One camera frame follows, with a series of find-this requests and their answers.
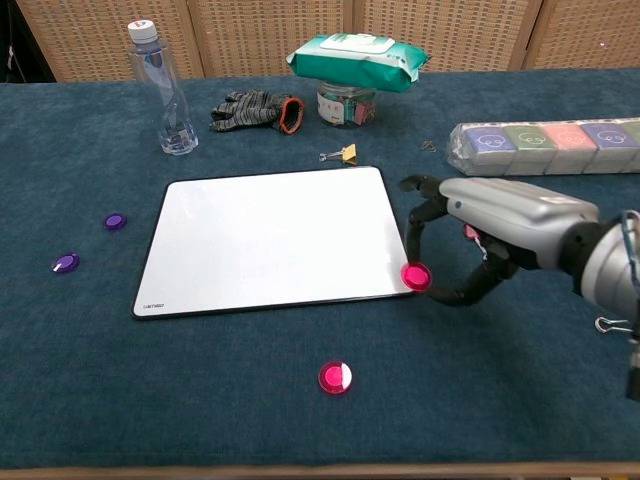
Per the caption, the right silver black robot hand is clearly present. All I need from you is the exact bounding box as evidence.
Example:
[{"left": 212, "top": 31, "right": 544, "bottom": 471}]
[{"left": 398, "top": 174, "right": 601, "bottom": 307}]

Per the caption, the pink round magnet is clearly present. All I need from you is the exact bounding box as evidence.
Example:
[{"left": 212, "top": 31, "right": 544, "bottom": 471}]
[
  {"left": 400, "top": 262, "right": 433, "bottom": 291},
  {"left": 318, "top": 360, "right": 353, "bottom": 397}
]

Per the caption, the white magnetic board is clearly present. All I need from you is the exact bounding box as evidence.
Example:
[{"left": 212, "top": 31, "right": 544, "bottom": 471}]
[{"left": 130, "top": 165, "right": 419, "bottom": 322}]

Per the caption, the pink binder clip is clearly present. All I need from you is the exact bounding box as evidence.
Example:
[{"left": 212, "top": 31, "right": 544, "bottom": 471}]
[{"left": 463, "top": 223, "right": 490, "bottom": 260}]

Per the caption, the wrapped tissue multipack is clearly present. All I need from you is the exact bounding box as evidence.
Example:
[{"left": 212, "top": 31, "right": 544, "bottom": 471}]
[{"left": 446, "top": 117, "right": 640, "bottom": 178}]

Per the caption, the large yellow binder clip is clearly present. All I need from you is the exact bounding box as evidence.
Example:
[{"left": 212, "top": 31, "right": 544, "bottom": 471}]
[{"left": 594, "top": 315, "right": 633, "bottom": 335}]

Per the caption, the small yellow binder clip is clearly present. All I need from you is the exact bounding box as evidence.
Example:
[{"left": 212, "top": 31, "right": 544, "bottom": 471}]
[{"left": 318, "top": 143, "right": 358, "bottom": 165}]

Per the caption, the clear jar of clips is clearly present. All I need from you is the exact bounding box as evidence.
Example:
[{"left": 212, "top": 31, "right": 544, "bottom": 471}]
[{"left": 316, "top": 81, "right": 377, "bottom": 128}]

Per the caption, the green wet wipes pack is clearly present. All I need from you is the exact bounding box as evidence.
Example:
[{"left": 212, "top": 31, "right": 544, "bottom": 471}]
[{"left": 285, "top": 32, "right": 432, "bottom": 93}]

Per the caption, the grey knit work glove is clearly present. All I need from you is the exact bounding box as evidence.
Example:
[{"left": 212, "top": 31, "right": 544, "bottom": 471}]
[{"left": 209, "top": 89, "right": 306, "bottom": 136}]

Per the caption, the woven folding screen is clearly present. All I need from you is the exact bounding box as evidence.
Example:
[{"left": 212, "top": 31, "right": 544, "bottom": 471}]
[{"left": 14, "top": 0, "right": 640, "bottom": 84}]

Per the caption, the clear plastic water bottle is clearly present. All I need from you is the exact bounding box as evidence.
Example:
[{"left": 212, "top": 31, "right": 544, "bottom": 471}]
[{"left": 127, "top": 19, "right": 200, "bottom": 156}]

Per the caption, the blue carpet table mat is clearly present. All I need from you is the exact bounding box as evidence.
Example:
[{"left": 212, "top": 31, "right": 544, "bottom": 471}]
[{"left": 0, "top": 67, "right": 640, "bottom": 471}]

